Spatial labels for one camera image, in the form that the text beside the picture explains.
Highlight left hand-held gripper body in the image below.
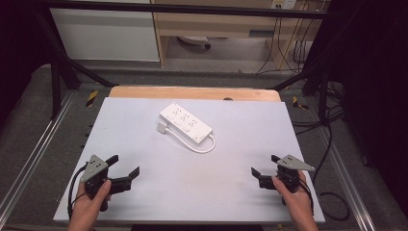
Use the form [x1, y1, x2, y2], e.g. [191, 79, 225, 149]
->
[79, 154, 112, 213]

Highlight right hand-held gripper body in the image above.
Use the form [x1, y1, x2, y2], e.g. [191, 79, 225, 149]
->
[274, 154, 317, 206]

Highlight white power cable with plug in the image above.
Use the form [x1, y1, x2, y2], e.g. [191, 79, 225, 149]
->
[156, 120, 217, 155]

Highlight white power strip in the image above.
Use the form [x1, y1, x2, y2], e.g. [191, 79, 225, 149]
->
[159, 101, 215, 144]

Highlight person's right hand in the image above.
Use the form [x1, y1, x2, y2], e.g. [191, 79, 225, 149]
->
[271, 169, 318, 226]

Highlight person's left hand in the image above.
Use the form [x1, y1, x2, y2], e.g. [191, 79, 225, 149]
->
[67, 179, 113, 226]

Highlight yellow black striped tape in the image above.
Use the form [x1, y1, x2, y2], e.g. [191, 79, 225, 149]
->
[292, 95, 310, 111]
[85, 90, 100, 109]

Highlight wooden board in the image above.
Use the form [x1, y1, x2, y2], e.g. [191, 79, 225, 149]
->
[108, 85, 282, 103]

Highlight black curtain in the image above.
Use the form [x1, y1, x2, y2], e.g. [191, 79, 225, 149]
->
[323, 0, 408, 222]
[0, 0, 52, 123]

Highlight white cabinet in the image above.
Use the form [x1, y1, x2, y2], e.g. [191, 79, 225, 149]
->
[49, 7, 161, 63]

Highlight office chair base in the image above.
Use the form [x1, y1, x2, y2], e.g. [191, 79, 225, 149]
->
[177, 35, 213, 50]

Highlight light wooden desk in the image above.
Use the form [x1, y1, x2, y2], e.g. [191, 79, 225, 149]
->
[149, 0, 323, 69]

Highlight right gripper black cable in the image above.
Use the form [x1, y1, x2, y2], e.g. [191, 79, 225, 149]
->
[299, 179, 316, 217]

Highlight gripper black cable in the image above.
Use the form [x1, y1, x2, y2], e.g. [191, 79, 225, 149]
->
[66, 165, 89, 219]
[299, 179, 316, 217]

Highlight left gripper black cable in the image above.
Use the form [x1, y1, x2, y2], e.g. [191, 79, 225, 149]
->
[66, 165, 89, 219]

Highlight long black floor cable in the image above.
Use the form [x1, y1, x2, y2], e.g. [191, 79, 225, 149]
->
[290, 80, 351, 222]

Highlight aluminium rail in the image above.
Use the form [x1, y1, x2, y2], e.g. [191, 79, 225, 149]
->
[317, 125, 378, 231]
[0, 91, 77, 220]

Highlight hanging black cables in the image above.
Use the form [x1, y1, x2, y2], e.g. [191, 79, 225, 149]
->
[255, 13, 321, 75]

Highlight white wall socket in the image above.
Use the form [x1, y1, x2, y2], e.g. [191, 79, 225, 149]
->
[269, 0, 298, 11]

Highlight black metal frame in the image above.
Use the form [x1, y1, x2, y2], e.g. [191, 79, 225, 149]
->
[31, 0, 335, 123]

